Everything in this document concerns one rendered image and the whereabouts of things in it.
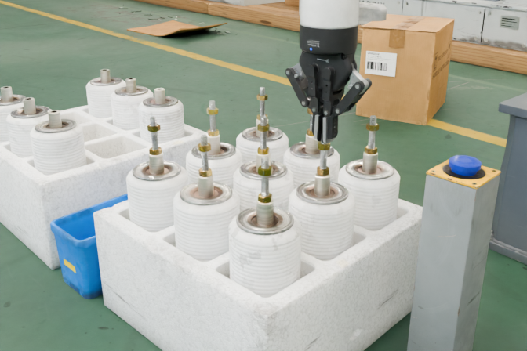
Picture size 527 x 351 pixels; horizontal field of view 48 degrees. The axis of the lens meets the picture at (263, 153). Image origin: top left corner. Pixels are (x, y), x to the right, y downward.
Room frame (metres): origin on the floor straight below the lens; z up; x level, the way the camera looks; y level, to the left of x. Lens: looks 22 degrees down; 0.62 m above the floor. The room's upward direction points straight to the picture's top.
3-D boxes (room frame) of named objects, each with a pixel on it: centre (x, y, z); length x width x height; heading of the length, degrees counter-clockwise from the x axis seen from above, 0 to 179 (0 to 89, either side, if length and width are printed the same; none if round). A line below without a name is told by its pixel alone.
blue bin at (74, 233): (1.00, 0.24, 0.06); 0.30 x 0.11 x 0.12; 135
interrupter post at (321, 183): (0.77, -0.08, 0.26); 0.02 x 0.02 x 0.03
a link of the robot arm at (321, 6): (0.79, -0.10, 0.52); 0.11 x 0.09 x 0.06; 139
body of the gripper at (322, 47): (0.77, -0.08, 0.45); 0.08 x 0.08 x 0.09
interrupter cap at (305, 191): (0.77, -0.08, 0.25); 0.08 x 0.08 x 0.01
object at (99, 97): (1.40, 0.38, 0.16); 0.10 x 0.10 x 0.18
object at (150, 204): (0.85, 0.17, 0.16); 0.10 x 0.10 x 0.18
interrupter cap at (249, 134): (1.02, 0.00, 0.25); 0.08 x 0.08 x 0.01
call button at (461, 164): (0.71, -0.26, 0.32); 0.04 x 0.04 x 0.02
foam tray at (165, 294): (0.85, 0.00, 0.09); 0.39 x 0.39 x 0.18; 46
